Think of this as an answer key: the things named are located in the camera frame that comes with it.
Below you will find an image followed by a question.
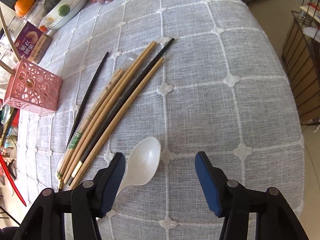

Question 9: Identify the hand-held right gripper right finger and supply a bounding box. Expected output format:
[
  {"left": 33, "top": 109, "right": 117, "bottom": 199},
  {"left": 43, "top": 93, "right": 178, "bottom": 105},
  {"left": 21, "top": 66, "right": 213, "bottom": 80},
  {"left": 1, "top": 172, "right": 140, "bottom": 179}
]
[{"left": 195, "top": 151, "right": 309, "bottom": 240}]

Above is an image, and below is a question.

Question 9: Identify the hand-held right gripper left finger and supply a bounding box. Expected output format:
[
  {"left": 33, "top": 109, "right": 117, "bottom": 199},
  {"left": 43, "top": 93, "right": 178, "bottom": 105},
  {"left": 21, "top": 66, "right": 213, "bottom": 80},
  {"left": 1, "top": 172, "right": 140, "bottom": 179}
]
[{"left": 12, "top": 152, "right": 126, "bottom": 240}]

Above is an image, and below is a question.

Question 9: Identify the white plastic spoon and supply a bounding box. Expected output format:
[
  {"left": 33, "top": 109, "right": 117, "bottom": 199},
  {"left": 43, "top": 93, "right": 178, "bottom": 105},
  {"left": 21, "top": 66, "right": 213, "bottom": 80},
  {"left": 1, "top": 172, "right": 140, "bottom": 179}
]
[{"left": 115, "top": 137, "right": 161, "bottom": 198}]

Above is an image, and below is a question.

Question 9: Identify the black chopstick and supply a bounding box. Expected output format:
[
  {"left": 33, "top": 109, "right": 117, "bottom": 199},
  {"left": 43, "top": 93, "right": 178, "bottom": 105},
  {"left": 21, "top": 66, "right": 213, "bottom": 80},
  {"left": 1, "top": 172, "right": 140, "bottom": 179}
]
[
  {"left": 66, "top": 52, "right": 110, "bottom": 148},
  {"left": 67, "top": 38, "right": 175, "bottom": 185}
]

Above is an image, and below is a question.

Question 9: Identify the pink perforated utensil holder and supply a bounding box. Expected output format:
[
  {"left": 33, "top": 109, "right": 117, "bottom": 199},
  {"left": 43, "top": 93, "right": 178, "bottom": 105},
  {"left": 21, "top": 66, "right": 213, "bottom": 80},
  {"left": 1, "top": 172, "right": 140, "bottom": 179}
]
[{"left": 2, "top": 56, "right": 63, "bottom": 117}]

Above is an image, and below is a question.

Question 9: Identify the red plastic strip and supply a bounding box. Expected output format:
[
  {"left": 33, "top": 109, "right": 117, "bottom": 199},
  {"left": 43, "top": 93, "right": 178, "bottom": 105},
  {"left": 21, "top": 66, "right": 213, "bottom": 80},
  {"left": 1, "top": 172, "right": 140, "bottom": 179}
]
[{"left": 0, "top": 154, "right": 27, "bottom": 207}]

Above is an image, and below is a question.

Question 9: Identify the grey checked tablecloth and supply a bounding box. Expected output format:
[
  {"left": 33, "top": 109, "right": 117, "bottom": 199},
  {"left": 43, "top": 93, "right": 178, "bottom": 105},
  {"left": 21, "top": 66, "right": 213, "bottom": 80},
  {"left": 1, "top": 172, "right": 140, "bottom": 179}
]
[{"left": 16, "top": 0, "right": 304, "bottom": 240}]

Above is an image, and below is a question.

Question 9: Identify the purple snack box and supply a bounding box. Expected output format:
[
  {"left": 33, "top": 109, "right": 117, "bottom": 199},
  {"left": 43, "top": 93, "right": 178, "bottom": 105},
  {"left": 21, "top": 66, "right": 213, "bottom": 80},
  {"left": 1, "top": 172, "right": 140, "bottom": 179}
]
[{"left": 14, "top": 21, "right": 53, "bottom": 64}]

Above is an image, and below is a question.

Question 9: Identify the white ceramic dish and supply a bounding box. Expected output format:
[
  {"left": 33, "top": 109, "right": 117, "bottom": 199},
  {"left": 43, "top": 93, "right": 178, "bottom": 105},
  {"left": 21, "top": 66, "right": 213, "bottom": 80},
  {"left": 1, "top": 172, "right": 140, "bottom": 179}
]
[{"left": 41, "top": 0, "right": 89, "bottom": 30}]

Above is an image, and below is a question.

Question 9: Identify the clear plastic container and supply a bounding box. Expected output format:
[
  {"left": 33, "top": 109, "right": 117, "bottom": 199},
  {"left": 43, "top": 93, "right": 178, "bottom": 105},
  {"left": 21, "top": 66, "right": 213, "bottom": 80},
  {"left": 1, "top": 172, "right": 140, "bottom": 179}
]
[{"left": 7, "top": 0, "right": 48, "bottom": 32}]

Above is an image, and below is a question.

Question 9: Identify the orange fruit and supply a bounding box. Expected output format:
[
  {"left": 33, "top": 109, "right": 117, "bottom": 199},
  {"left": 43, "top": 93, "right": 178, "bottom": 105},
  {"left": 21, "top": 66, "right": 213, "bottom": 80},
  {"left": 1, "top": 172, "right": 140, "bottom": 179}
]
[{"left": 14, "top": 0, "right": 35, "bottom": 17}]

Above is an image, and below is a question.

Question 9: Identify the black wire rack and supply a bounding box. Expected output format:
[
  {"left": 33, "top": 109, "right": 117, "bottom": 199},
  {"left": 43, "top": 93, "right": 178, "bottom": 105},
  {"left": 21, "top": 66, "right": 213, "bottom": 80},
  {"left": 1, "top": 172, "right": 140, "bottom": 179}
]
[{"left": 282, "top": 0, "right": 320, "bottom": 126}]

